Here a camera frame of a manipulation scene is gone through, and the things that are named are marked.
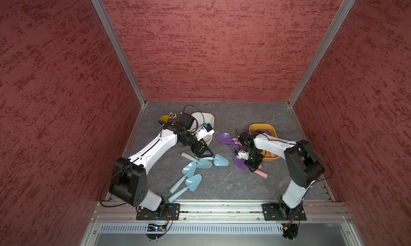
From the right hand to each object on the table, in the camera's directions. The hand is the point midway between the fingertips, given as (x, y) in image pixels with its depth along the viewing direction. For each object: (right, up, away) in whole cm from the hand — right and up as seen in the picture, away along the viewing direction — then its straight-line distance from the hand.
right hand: (255, 169), depth 87 cm
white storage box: (-32, +28, +24) cm, 49 cm away
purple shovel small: (+11, +20, +17) cm, 28 cm away
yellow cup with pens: (-52, +28, +10) cm, 60 cm away
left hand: (-27, +12, -8) cm, 31 cm away
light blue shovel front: (-37, -1, 0) cm, 37 cm away
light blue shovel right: (-20, +5, +3) cm, 21 cm away
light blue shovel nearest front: (-35, -5, -5) cm, 35 cm away
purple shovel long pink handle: (+1, -1, -2) cm, 2 cm away
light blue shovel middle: (-30, +3, +3) cm, 30 cm away
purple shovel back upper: (-15, +16, +13) cm, 26 cm away
